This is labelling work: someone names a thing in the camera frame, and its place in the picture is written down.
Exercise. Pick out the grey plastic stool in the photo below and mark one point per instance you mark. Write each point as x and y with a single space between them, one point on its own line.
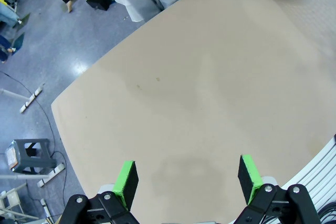
43 162

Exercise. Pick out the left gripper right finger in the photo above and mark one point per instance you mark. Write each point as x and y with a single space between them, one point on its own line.
252 179

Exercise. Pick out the mannequin legs in blue jeans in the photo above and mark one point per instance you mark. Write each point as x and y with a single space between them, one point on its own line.
4 48

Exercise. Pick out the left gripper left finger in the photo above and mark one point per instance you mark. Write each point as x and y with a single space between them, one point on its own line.
123 182

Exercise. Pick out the white slatted mount frame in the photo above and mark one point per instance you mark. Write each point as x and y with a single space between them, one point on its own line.
323 171

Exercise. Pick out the white metal stand frame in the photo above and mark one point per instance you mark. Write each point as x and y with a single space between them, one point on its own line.
19 214

